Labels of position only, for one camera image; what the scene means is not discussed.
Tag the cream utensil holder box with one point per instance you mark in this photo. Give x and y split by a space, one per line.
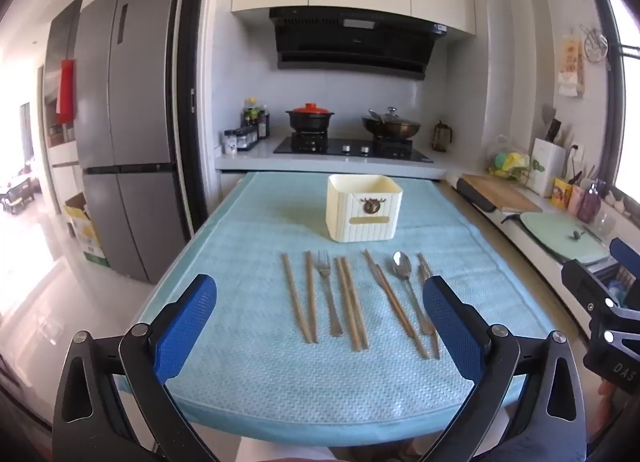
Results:
362 208

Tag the spice jar rack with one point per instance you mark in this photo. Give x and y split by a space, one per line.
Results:
242 139

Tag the silver fork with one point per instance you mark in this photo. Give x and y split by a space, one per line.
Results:
324 269

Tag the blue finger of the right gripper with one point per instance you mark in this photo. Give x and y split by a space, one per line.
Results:
584 286
624 254

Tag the purple soap bottle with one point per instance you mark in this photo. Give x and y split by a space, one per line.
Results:
591 203

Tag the yellow snack packet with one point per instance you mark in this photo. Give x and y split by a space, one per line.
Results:
561 193

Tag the black gas stove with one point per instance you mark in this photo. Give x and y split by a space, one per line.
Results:
376 147

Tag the grey steel refrigerator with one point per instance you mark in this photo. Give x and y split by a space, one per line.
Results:
125 134

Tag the black pot with red lid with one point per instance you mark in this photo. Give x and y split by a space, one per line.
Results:
309 119

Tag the cardboard box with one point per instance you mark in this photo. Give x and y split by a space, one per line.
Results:
76 210

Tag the wooden cutting board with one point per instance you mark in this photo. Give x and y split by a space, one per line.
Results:
491 193

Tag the dark wok with glass lid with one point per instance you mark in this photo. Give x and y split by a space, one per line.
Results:
390 125

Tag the light blue woven table mat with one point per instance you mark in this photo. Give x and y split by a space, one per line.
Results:
303 346

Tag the white knife block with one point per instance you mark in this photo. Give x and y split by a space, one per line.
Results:
546 164

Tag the sauce bottles group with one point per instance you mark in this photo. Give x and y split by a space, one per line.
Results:
257 115

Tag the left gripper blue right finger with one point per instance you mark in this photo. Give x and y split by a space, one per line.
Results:
458 326

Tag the silver spoon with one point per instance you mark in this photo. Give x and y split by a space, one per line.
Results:
402 269

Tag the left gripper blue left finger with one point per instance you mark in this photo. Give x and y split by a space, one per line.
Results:
178 326

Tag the bag of colourful sponges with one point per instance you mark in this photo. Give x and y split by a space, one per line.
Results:
507 161

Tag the red hanging cloth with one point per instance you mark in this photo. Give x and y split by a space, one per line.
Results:
65 102

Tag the glass french press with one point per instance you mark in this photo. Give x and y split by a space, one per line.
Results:
442 137

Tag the black range hood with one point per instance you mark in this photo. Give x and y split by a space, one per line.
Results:
354 39

